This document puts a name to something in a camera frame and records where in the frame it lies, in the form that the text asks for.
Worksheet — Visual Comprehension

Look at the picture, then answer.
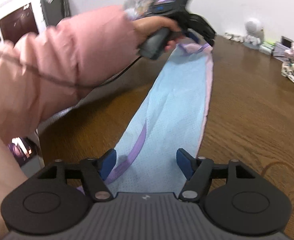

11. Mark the dark grey cabinet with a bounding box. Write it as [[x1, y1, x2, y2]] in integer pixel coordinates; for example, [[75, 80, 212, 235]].
[[40, 0, 71, 27]]

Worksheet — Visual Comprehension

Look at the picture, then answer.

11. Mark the black small box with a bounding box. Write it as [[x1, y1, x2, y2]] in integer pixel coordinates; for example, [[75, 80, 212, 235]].
[[281, 36, 294, 48]]

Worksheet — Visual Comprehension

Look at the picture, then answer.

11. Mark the person's left hand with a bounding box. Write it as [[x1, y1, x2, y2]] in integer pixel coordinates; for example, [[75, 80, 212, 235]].
[[131, 16, 185, 52]]

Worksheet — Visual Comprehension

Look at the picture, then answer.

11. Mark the dark red door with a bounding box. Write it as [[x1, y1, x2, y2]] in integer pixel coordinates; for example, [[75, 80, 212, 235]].
[[0, 3, 39, 43]]

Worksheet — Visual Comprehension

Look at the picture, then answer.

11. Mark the white power strip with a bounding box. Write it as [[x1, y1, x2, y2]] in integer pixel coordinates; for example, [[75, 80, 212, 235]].
[[223, 33, 244, 43]]

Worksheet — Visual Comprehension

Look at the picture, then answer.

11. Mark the white astronaut figurine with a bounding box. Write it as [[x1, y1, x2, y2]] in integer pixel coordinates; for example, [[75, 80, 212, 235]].
[[243, 18, 264, 50]]

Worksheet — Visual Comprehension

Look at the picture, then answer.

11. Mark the blue pink mesh garment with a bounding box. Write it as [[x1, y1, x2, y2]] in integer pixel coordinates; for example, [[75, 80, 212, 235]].
[[75, 42, 215, 197]]

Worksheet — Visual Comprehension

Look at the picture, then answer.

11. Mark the phone screen display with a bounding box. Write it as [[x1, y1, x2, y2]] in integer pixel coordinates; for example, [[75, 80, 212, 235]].
[[8, 137, 38, 167]]

